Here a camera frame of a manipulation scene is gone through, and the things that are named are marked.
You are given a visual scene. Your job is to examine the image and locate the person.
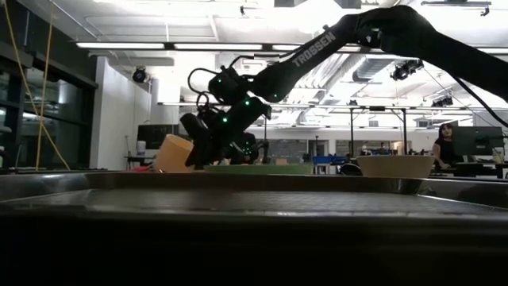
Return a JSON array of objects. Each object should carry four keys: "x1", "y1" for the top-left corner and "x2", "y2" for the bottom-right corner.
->
[{"x1": 431, "y1": 122, "x2": 458, "y2": 171}]

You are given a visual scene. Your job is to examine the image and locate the black background stand frame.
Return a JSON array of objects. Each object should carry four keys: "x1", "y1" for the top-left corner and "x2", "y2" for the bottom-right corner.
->
[{"x1": 348, "y1": 105, "x2": 409, "y2": 157}]

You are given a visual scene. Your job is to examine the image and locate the grey bowl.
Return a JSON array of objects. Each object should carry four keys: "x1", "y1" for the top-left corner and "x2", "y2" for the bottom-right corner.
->
[{"x1": 356, "y1": 154, "x2": 437, "y2": 179}]

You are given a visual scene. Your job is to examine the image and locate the green plate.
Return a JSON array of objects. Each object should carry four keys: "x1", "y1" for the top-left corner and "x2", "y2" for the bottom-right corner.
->
[{"x1": 203, "y1": 163, "x2": 315, "y2": 176}]

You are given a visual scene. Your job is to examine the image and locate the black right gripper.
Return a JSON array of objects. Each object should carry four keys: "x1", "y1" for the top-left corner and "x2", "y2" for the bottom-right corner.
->
[{"x1": 184, "y1": 95, "x2": 274, "y2": 168}]

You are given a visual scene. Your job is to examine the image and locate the dark computer monitor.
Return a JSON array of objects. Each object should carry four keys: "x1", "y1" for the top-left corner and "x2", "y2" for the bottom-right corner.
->
[
  {"x1": 137, "y1": 124, "x2": 180, "y2": 150},
  {"x1": 452, "y1": 126, "x2": 506, "y2": 158}
]

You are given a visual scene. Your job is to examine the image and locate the long ceiling light strip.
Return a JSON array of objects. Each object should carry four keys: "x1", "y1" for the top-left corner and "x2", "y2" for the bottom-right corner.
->
[{"x1": 71, "y1": 39, "x2": 508, "y2": 55}]

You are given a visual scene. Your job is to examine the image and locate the blue storage bin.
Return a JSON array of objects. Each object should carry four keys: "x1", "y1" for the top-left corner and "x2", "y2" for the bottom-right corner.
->
[{"x1": 312, "y1": 155, "x2": 347, "y2": 166}]

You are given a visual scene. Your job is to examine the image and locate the orange mug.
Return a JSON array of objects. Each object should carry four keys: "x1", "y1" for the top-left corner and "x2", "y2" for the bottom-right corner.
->
[{"x1": 153, "y1": 133, "x2": 196, "y2": 173}]

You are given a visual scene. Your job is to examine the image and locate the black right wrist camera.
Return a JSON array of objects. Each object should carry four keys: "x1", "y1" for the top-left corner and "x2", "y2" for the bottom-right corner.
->
[{"x1": 180, "y1": 113, "x2": 210, "y2": 138}]

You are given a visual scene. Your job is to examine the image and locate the dark brown plastic tray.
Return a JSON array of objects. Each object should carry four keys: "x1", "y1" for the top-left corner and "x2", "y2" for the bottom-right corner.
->
[{"x1": 0, "y1": 171, "x2": 508, "y2": 223}]

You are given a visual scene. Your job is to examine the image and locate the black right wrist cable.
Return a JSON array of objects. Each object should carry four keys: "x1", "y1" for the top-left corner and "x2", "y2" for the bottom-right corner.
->
[{"x1": 187, "y1": 66, "x2": 223, "y2": 109}]

